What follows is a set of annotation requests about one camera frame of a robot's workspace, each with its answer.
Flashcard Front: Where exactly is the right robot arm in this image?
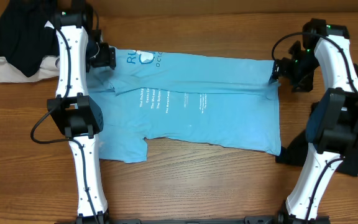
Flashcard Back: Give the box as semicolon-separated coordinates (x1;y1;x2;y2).
266;19;358;223

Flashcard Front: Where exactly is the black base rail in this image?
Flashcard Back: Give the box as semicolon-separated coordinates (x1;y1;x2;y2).
54;214;332;224

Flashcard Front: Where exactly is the folded black garment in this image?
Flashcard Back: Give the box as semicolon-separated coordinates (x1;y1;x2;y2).
0;0;59;77

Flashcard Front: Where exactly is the black garment on right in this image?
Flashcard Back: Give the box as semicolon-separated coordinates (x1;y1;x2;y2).
276;63;358;177

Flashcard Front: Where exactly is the light blue printed t-shirt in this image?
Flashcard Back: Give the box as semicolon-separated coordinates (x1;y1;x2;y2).
86;50;281;163

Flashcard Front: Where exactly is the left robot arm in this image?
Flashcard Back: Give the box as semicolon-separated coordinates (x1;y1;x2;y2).
47;1;116;223

